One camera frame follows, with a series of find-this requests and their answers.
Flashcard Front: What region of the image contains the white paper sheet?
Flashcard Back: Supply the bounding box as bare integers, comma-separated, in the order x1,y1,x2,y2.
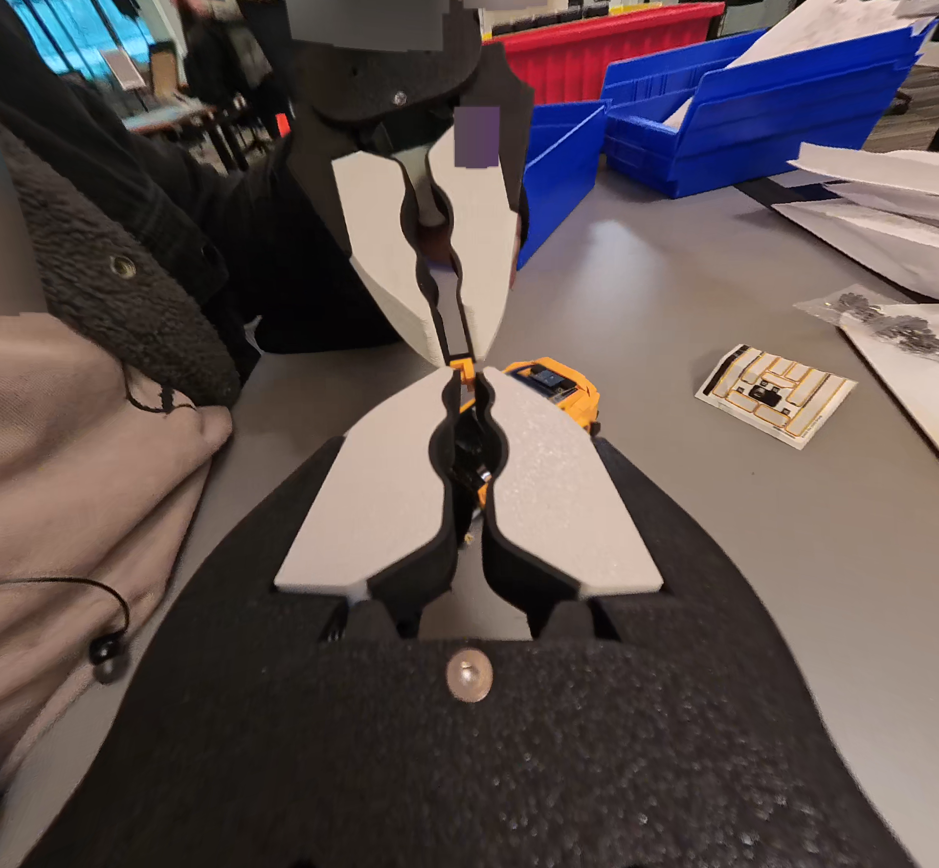
664,0,918,128

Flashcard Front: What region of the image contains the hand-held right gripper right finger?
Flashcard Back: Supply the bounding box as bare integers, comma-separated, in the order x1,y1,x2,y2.
477,366,665,640

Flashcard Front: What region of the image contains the black wired earphone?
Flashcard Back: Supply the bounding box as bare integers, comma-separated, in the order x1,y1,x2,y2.
0,577,133,686

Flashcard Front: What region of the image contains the clear plastic bag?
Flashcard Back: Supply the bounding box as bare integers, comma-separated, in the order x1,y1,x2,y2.
794,285,939,356

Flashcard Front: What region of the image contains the white paper booklet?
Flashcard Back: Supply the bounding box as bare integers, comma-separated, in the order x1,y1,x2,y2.
774,142,939,300

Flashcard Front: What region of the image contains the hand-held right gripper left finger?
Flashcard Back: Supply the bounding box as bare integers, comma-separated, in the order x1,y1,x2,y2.
273,368,470,640

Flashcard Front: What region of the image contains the red plastic bin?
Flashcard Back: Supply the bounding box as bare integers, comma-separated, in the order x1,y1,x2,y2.
484,2,727,106

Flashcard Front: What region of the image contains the orange black lego car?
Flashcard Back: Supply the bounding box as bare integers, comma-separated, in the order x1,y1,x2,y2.
440,356,601,528

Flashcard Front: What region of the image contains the blue plastic bin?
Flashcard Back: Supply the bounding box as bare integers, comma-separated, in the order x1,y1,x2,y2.
602,21,939,198
517,100,611,271

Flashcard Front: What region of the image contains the lego sticker sheet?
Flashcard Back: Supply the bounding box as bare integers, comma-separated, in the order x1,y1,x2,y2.
695,345,858,451

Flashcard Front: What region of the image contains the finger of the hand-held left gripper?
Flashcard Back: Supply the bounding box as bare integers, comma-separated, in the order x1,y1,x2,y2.
427,127,523,364
332,151,457,369

